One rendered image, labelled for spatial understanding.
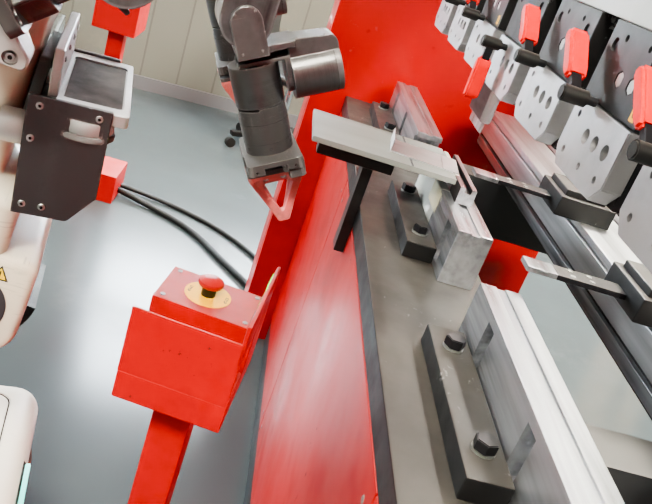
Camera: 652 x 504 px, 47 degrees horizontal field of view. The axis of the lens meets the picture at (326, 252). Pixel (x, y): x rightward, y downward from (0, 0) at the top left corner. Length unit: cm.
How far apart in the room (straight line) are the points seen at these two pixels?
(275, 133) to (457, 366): 36
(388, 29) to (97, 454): 137
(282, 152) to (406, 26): 137
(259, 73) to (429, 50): 142
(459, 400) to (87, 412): 138
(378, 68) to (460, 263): 110
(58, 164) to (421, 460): 57
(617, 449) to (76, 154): 76
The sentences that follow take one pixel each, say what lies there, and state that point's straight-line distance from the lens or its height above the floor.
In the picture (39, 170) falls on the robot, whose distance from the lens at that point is 102.
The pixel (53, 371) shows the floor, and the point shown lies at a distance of 223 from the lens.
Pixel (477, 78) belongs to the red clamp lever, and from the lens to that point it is 122.
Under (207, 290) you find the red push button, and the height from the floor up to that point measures 79.
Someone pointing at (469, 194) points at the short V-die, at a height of 99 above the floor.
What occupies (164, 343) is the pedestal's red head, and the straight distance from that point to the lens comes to 104.
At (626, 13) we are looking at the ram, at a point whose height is 135.
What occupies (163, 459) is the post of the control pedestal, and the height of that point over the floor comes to 52.
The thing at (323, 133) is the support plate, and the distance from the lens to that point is 133.
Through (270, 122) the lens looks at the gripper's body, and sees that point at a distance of 87.
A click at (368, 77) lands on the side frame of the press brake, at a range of 224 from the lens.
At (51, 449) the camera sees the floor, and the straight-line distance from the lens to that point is 200.
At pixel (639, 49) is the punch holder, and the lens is 82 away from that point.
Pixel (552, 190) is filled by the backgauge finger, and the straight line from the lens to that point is 147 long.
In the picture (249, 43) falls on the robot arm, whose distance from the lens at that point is 83.
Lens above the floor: 136
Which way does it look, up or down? 24 degrees down
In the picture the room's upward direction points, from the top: 20 degrees clockwise
